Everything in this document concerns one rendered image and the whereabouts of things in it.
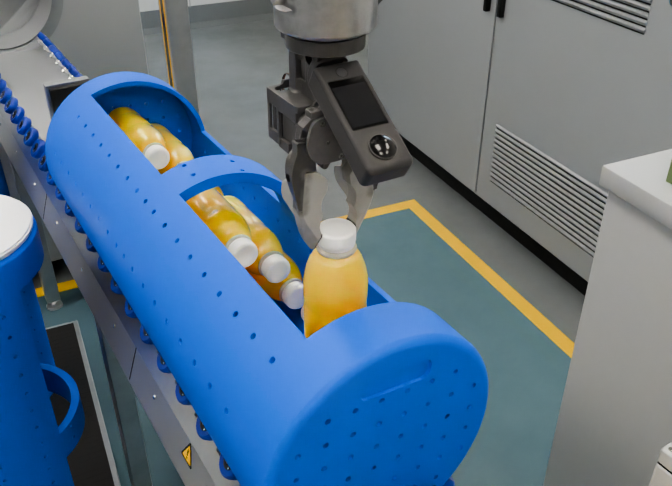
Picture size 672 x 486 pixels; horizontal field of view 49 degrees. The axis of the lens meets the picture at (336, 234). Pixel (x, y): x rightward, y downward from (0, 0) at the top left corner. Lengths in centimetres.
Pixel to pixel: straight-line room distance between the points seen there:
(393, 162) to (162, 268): 41
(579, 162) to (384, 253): 86
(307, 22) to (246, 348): 33
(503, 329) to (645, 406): 128
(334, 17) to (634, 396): 108
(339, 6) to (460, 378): 40
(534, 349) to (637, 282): 128
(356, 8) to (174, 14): 142
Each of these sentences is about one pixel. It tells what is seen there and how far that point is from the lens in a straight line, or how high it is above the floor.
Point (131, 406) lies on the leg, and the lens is 197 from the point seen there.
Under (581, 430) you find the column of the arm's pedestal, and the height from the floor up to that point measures 51.
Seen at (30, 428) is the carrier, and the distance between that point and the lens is 150.
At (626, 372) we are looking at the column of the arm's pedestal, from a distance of 152.
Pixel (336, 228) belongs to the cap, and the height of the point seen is 131.
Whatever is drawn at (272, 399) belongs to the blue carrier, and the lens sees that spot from 73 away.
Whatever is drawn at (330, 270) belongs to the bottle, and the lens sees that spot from 74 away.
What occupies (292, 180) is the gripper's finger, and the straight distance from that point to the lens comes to 68.
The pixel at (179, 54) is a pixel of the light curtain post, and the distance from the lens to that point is 206.
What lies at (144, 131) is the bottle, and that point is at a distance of 131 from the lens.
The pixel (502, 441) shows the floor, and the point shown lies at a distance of 234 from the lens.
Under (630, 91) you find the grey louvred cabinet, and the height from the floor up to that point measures 83.
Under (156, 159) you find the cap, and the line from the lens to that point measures 128.
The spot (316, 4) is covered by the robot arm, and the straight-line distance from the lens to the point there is 63.
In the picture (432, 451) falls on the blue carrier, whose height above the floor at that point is 106.
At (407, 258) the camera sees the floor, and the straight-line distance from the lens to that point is 304.
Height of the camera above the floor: 170
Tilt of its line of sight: 32 degrees down
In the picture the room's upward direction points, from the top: straight up
